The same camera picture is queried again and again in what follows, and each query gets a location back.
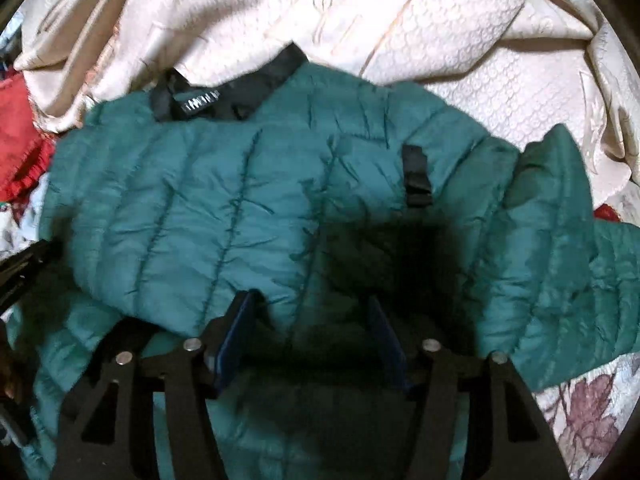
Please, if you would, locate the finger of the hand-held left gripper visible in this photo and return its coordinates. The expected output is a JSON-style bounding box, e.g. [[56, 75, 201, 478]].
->
[[0, 239, 57, 311]]

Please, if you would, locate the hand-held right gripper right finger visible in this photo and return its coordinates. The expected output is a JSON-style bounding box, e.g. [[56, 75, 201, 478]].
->
[[366, 294, 571, 480]]

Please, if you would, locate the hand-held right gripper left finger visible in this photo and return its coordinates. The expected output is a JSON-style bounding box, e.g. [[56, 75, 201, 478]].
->
[[50, 289, 261, 480]]

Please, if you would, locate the green puffer jacket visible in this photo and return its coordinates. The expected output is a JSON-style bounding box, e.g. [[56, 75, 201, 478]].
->
[[10, 45, 640, 480]]

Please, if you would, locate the red frilled cloth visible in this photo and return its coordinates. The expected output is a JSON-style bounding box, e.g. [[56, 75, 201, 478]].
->
[[0, 72, 57, 202]]

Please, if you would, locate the floral leaf print blanket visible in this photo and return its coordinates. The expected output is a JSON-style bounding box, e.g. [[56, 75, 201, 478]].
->
[[530, 204, 640, 443]]

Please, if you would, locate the cream quilted bedspread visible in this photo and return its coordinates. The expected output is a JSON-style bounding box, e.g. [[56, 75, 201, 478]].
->
[[12, 0, 640, 211]]

